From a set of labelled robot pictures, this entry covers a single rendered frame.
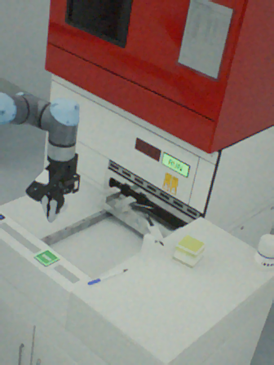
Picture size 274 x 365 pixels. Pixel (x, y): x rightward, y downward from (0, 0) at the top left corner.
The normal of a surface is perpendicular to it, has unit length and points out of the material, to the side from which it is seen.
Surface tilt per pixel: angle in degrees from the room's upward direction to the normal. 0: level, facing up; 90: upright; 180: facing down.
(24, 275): 90
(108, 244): 0
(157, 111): 90
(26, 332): 90
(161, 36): 90
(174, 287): 0
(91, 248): 0
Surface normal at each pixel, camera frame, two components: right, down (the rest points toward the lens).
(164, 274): 0.15, -0.84
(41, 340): -0.65, 0.30
